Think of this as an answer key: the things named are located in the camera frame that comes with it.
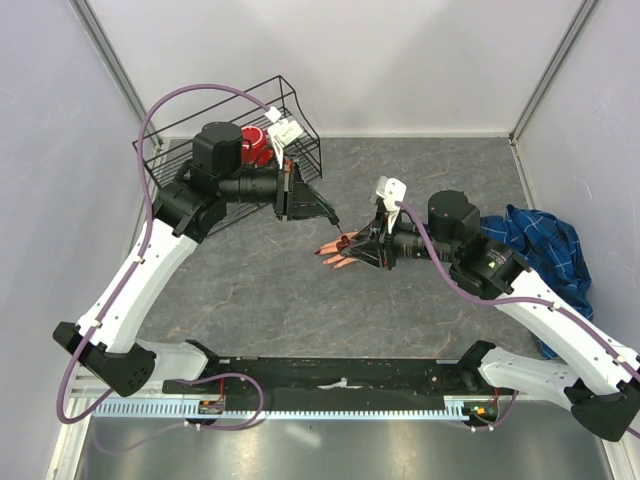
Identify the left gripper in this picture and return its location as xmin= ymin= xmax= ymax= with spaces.
xmin=221 ymin=152 xmax=335 ymax=222

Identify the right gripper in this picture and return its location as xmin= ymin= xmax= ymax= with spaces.
xmin=343 ymin=206 xmax=458 ymax=270

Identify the red nail polish bottle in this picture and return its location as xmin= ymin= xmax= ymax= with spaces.
xmin=336 ymin=237 xmax=351 ymax=252

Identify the black nail polish cap brush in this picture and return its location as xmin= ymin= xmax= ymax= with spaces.
xmin=329 ymin=215 xmax=343 ymax=232

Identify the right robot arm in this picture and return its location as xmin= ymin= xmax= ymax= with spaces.
xmin=338 ymin=190 xmax=639 ymax=442

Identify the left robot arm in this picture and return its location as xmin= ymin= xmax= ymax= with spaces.
xmin=53 ymin=119 xmax=339 ymax=397

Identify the mannequin hand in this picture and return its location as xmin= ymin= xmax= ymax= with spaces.
xmin=314 ymin=231 xmax=357 ymax=269

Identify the red cup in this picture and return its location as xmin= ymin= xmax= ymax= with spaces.
xmin=241 ymin=125 xmax=274 ymax=167

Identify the blue plaid shirt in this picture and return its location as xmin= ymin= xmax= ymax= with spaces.
xmin=479 ymin=203 xmax=596 ymax=359

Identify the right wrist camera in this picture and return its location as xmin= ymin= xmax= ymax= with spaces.
xmin=370 ymin=176 xmax=407 ymax=234

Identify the black wire rack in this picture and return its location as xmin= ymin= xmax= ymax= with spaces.
xmin=136 ymin=83 xmax=339 ymax=242

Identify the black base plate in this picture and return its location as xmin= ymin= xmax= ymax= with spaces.
xmin=162 ymin=355 xmax=501 ymax=414

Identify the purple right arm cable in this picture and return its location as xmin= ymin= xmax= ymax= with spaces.
xmin=394 ymin=199 xmax=640 ymax=386

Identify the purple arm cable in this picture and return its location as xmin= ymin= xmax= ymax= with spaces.
xmin=394 ymin=199 xmax=640 ymax=386
xmin=55 ymin=83 xmax=284 ymax=425

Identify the slotted cable duct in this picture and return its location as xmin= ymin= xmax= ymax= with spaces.
xmin=94 ymin=398 xmax=469 ymax=421

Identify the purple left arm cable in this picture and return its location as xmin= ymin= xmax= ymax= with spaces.
xmin=55 ymin=83 xmax=284 ymax=425

